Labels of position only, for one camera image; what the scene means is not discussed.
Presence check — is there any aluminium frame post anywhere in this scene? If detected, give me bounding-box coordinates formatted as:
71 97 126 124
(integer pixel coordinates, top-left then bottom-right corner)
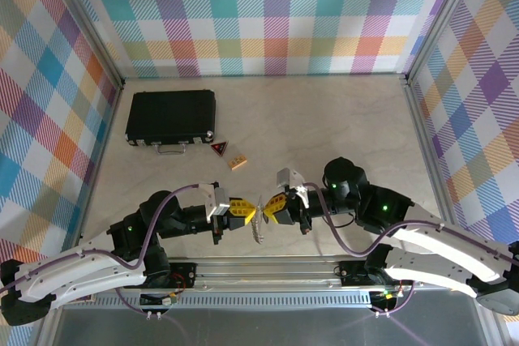
48 0 126 90
402 0 483 86

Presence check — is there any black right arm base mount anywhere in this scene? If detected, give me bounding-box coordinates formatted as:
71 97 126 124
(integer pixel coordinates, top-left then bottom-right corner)
338 259 418 288

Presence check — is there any grey metal sheet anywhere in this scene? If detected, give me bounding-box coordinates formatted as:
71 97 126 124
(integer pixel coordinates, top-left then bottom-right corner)
36 305 500 346

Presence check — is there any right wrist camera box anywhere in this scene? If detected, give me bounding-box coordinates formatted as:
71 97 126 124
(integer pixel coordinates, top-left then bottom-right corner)
276 167 310 208

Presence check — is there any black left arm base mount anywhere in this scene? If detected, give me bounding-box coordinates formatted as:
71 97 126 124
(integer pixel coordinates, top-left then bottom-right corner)
139 260 198 291

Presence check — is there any black ribbed briefcase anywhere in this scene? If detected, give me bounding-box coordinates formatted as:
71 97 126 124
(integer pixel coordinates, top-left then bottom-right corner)
124 89 217 148

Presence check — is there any chrome briefcase handle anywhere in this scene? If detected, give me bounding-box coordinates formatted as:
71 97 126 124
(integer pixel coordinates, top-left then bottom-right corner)
156 143 188 156

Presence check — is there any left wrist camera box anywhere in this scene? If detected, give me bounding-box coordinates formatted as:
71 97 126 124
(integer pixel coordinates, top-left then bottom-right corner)
199 182 232 224

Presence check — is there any perforated metal strip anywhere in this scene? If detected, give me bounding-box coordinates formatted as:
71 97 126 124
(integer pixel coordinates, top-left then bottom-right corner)
87 293 374 310

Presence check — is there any wide aluminium mounting rail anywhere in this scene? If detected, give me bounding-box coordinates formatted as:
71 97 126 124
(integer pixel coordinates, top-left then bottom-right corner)
80 255 494 294

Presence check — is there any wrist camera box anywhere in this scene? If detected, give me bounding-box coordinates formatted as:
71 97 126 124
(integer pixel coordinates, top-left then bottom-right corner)
199 182 232 224
276 167 310 208

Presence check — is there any silver carabiner keyring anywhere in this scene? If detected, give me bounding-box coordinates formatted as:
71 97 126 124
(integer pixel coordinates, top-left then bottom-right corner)
254 193 269 244

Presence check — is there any aluminium frame rail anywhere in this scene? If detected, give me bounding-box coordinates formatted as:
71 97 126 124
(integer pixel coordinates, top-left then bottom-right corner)
75 85 125 250
399 74 465 241

